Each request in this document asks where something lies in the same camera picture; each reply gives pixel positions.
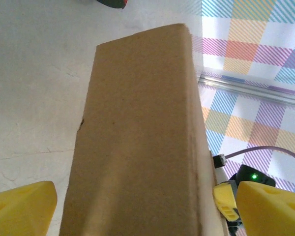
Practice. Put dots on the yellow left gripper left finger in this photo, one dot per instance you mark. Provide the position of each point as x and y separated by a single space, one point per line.
19 211

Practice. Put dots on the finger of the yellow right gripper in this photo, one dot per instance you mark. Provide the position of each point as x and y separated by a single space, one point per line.
225 199

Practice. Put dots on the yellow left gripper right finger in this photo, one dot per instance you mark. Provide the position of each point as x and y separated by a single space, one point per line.
273 214

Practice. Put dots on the brown cardboard paper box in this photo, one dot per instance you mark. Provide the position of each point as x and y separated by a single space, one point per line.
137 135

